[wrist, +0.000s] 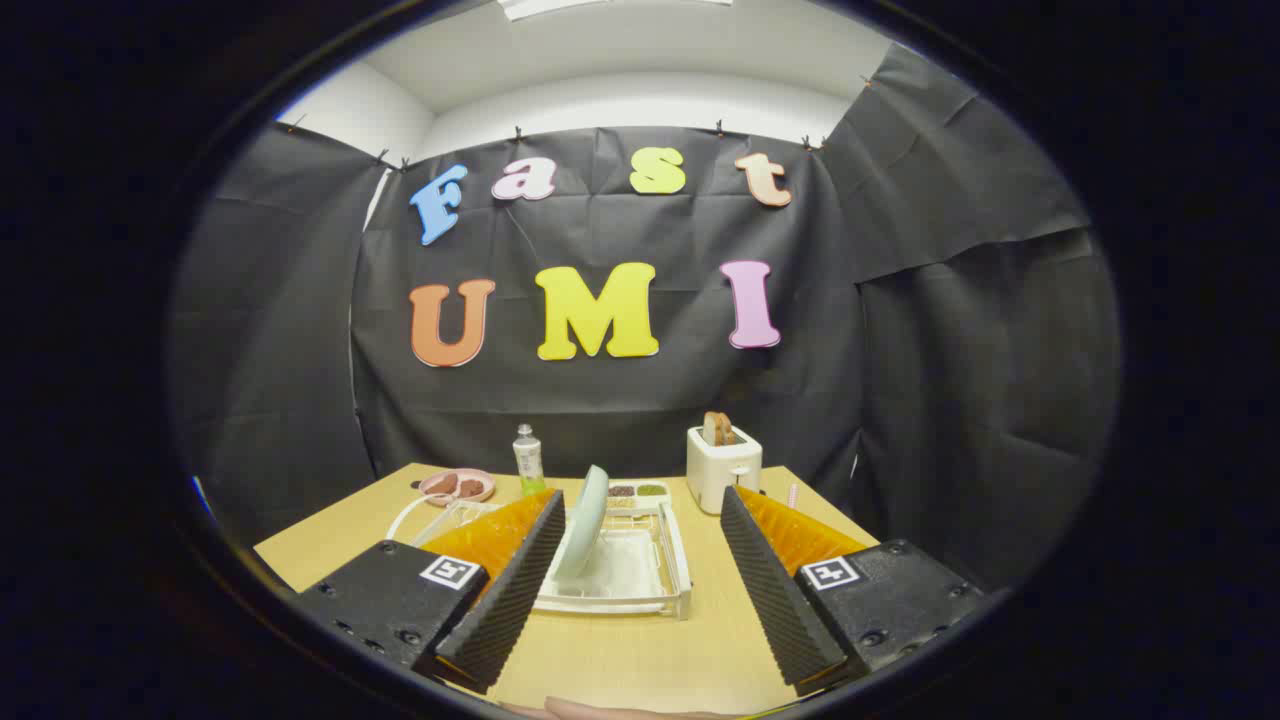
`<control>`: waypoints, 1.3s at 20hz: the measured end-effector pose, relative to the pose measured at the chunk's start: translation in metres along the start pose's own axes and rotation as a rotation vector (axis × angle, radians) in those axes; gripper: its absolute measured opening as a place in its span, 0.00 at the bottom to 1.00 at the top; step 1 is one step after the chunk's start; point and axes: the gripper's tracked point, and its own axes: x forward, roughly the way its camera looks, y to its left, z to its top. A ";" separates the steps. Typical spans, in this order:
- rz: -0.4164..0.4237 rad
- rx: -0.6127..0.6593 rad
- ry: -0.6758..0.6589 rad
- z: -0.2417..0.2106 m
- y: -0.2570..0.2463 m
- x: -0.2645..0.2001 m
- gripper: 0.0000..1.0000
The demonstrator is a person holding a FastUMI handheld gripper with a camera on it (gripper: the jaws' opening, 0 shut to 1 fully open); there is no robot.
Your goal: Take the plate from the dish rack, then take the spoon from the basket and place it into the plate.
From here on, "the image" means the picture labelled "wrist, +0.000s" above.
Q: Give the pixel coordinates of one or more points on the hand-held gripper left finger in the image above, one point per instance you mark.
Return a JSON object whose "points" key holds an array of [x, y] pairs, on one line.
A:
{"points": [[505, 600]]}

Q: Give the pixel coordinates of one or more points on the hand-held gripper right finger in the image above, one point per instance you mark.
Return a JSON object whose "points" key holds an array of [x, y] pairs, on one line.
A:
{"points": [[770, 600]]}

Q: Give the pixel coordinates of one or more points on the pale green plate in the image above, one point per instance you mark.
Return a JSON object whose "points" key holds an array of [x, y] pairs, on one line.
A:
{"points": [[585, 520]]}

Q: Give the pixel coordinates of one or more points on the pink plate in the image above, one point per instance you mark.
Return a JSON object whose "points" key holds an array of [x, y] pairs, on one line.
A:
{"points": [[480, 495]]}

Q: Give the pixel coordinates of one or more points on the brown meat piece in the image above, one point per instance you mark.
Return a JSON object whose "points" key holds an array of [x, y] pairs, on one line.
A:
{"points": [[471, 488], [442, 485]]}

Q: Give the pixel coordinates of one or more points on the white toaster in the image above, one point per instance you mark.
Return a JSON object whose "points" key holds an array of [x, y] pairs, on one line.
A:
{"points": [[722, 475]]}

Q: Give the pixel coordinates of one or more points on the clear bottle with green liquid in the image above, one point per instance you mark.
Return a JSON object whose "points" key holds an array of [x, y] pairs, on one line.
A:
{"points": [[528, 462]]}

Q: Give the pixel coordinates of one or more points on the white sectioned tray with beans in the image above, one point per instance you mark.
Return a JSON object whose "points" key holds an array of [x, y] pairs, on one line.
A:
{"points": [[650, 491]]}

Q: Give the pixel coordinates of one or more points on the brown bread slice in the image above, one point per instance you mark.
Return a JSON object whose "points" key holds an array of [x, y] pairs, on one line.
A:
{"points": [[718, 429]]}

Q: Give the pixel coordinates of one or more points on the black backdrop cloth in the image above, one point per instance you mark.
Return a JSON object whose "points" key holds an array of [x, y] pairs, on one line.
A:
{"points": [[600, 400]]}

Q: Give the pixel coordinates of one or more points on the ceiling light panel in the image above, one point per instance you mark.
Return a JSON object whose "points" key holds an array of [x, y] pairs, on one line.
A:
{"points": [[600, 6]]}

